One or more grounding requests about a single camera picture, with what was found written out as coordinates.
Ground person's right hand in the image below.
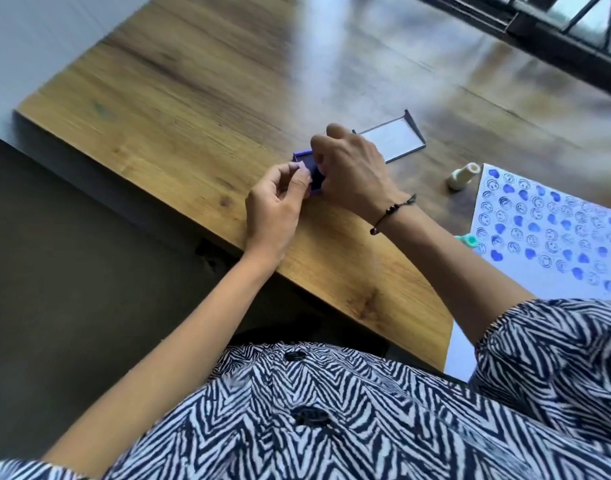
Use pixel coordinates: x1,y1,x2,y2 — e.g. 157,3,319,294
310,123,402,221

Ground blue ink pad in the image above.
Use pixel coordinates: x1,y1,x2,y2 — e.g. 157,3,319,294
292,149,325,197

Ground clear ink pad lid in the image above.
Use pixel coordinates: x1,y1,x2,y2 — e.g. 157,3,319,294
352,110,427,164

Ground person's right forearm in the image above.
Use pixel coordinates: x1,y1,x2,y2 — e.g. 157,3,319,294
368,200,536,346

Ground cream stamp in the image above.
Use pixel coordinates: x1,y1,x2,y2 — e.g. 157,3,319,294
446,163,481,191

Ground black beaded bracelet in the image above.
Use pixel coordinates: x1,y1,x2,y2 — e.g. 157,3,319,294
369,194,417,236

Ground person's left forearm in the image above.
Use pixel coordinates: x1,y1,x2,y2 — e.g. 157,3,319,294
41,247,282,478

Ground white paper with blue stamps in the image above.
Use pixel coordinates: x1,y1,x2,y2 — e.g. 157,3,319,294
443,163,611,383

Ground black and white zebra shirt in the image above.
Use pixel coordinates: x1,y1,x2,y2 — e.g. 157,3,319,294
0,298,611,480

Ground person's left hand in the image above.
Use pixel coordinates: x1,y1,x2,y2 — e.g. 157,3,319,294
245,162,312,256

